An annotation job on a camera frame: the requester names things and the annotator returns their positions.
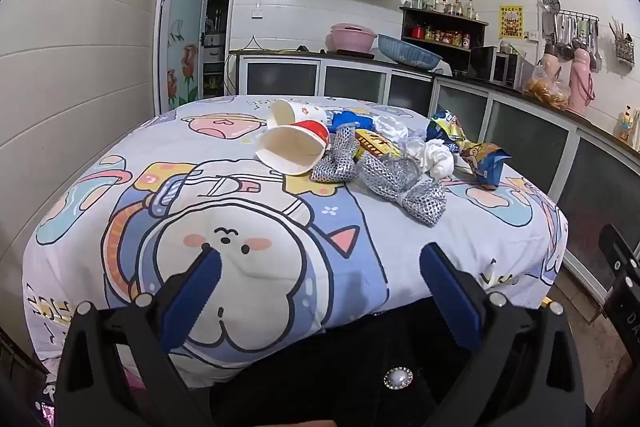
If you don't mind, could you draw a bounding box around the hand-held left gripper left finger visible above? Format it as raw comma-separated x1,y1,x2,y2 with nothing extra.
55,243,223,427

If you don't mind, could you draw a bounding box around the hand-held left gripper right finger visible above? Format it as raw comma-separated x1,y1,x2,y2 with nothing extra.
419,242,587,427

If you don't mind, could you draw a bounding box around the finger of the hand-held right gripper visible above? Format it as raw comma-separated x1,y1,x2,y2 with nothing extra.
598,223,640,358

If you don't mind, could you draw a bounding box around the silver mesh bow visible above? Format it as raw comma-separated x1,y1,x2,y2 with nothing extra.
359,152,448,227
310,127,362,184

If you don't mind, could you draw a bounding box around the blue snack bag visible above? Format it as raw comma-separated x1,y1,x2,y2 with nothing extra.
457,142,513,191

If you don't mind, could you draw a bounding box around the person's black clothing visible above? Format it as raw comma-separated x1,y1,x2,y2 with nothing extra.
170,297,501,427

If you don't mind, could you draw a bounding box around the cartoon printed tablecloth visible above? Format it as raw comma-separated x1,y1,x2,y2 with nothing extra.
22,94,568,388

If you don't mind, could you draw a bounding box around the yellow snack box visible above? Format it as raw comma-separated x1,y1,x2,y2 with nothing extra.
354,129,403,160

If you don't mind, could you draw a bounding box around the glass fronted kitchen cabinet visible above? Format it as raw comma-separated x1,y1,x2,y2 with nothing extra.
235,52,640,293

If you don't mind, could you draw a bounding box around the red and white paper cup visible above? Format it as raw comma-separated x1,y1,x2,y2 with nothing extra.
255,120,331,176

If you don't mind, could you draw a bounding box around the pink thermos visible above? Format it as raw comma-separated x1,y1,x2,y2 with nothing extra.
567,48,597,116
542,44,571,95

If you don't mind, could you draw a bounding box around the bag of fried snacks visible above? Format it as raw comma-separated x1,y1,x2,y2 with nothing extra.
522,63,571,110

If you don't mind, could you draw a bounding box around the black microwave oven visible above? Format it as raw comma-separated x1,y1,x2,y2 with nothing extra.
467,45,533,88

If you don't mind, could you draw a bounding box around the metal chopstick holder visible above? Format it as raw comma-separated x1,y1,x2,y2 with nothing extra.
608,17,636,66

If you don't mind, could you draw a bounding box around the blue plastic basket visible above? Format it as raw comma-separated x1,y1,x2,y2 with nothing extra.
377,33,443,68

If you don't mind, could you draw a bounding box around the flower printed glass door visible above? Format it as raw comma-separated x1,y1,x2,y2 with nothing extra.
159,0,213,112

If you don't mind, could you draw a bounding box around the dark wooden spice shelf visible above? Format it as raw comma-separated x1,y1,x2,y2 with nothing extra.
399,6,490,52

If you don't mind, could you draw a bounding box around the pink basin with lid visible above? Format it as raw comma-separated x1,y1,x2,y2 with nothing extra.
326,23,378,55

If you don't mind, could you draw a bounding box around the row of glass jars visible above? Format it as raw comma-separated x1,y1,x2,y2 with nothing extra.
411,0,481,20

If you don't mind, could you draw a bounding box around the wall rack of utensils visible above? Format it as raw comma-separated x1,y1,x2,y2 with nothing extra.
541,0,601,72

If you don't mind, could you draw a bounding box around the yellow wall poster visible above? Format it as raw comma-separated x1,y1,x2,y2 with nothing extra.
498,5,524,40

